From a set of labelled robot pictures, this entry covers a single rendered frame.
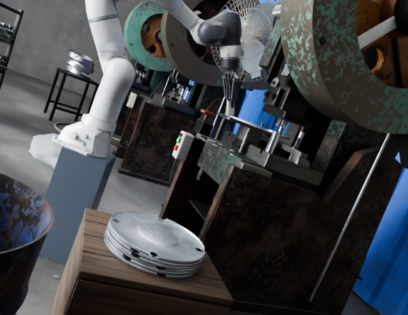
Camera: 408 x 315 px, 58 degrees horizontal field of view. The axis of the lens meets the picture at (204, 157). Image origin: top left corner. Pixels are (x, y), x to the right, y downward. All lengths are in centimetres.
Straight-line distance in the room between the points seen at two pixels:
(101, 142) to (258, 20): 137
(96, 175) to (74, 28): 671
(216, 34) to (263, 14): 103
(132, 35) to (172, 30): 171
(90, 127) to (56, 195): 29
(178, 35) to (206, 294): 219
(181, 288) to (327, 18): 87
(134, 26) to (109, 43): 310
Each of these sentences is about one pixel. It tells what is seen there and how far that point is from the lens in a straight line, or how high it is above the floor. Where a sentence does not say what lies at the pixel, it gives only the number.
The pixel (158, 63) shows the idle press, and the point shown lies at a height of 102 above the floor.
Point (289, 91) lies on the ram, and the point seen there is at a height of 97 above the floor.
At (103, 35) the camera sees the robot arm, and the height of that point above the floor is 89.
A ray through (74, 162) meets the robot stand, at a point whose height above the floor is 41.
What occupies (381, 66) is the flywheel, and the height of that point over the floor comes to 115.
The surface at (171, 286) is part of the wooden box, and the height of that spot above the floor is 35.
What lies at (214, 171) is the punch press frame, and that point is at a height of 53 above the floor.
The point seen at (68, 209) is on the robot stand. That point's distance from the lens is 152.
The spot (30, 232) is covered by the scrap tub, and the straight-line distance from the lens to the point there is 90.
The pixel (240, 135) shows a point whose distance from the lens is 163.
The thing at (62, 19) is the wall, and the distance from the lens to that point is 805.
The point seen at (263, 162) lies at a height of 66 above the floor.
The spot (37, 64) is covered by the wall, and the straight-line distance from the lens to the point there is 806.
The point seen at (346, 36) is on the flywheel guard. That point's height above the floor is 115.
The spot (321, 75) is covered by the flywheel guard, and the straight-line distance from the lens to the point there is 122.
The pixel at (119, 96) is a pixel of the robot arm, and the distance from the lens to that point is 143.
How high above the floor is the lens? 80
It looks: 8 degrees down
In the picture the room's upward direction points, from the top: 22 degrees clockwise
